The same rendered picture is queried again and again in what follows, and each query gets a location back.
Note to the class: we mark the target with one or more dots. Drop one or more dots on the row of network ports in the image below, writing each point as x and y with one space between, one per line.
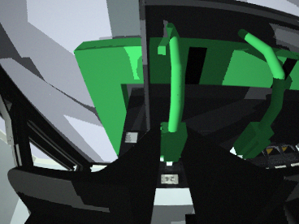
275 150

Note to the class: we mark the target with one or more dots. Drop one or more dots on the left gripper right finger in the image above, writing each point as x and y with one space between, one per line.
227 189

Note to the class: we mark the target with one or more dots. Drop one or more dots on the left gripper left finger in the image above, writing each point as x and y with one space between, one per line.
121 193

